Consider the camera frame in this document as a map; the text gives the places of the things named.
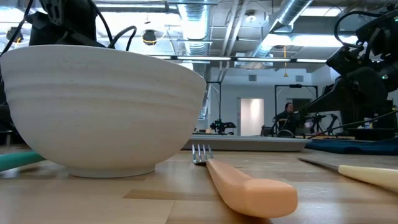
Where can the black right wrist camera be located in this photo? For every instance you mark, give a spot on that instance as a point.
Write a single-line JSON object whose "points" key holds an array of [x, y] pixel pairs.
{"points": [[343, 60]]}

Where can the white ribbed ceramic bowl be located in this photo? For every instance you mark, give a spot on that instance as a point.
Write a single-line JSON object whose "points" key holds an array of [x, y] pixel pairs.
{"points": [[102, 109]]}

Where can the long ceiling light bar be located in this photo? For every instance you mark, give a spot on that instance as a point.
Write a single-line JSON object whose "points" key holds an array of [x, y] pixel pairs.
{"points": [[264, 59]]}

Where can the black background robot arm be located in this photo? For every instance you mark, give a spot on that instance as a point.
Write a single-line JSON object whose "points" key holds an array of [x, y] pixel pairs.
{"points": [[320, 123], [222, 127]]}

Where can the person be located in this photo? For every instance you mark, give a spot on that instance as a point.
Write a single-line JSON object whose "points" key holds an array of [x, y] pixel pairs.
{"points": [[287, 118]]}

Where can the black background stand frame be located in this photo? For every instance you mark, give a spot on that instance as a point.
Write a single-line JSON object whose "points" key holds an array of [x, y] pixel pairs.
{"points": [[295, 86], [219, 102]]}

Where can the silver ventilation duct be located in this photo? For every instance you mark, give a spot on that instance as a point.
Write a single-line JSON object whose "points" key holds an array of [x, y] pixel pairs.
{"points": [[194, 21], [289, 12]]}

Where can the navy cloth napkin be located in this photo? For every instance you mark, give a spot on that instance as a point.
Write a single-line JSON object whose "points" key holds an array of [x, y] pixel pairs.
{"points": [[351, 147]]}

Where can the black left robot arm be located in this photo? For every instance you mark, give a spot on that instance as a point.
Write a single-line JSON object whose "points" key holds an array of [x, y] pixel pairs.
{"points": [[74, 21]]}

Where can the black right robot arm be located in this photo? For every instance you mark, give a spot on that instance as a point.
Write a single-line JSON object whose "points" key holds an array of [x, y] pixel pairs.
{"points": [[382, 37]]}

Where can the grey plastic tray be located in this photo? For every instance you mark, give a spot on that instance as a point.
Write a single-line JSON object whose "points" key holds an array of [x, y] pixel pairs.
{"points": [[245, 143]]}

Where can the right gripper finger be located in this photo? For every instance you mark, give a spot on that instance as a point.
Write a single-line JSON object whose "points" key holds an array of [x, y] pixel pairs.
{"points": [[329, 102]]}

